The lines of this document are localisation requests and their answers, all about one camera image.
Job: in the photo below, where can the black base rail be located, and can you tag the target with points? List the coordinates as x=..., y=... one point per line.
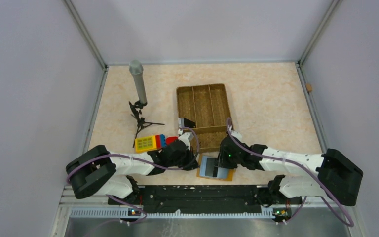
x=208, y=199

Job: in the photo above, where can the stack of black cards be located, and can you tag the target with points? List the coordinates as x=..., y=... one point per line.
x=185, y=122

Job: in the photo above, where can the blue toy block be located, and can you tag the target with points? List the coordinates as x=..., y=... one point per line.
x=163, y=144

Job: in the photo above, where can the yellow leather card holder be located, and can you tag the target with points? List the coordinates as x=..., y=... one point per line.
x=218, y=173

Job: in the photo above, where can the single black VIP card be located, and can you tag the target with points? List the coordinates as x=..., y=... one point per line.
x=208, y=166

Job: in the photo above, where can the small brown corner object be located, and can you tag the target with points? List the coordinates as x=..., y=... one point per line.
x=308, y=87

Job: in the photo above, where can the grey microphone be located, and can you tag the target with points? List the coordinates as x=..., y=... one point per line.
x=136, y=70

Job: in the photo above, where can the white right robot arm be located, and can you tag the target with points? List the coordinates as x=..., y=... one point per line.
x=330, y=174

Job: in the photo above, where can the red rounded toy block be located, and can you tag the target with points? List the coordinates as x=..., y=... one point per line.
x=170, y=140

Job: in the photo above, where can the yellow green window block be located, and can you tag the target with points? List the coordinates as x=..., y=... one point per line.
x=145, y=144

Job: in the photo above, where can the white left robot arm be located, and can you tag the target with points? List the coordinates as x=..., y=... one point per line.
x=100, y=172

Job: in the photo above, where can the woven wicker divided tray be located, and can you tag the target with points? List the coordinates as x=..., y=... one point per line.
x=207, y=106

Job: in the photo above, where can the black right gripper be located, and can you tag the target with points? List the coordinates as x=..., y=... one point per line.
x=223, y=162

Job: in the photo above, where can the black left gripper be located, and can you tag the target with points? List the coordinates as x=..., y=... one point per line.
x=192, y=164

